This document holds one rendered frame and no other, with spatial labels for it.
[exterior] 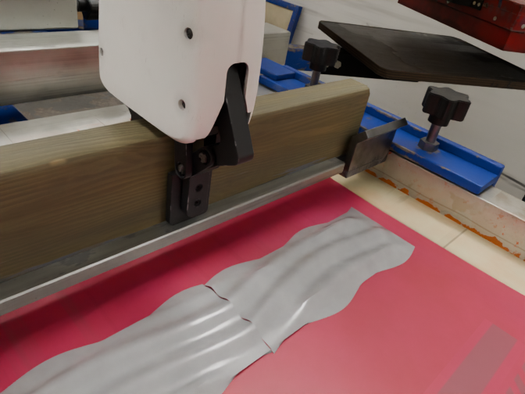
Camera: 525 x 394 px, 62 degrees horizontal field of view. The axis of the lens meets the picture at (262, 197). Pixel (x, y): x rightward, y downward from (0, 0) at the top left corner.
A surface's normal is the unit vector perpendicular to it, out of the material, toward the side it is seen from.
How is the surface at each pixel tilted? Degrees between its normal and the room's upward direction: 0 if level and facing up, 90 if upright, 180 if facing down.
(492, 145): 90
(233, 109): 62
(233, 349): 32
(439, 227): 0
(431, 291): 0
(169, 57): 89
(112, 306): 0
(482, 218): 90
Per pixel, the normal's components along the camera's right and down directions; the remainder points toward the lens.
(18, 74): 0.69, 0.49
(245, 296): 0.60, -0.45
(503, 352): 0.16, -0.82
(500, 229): -0.71, 0.29
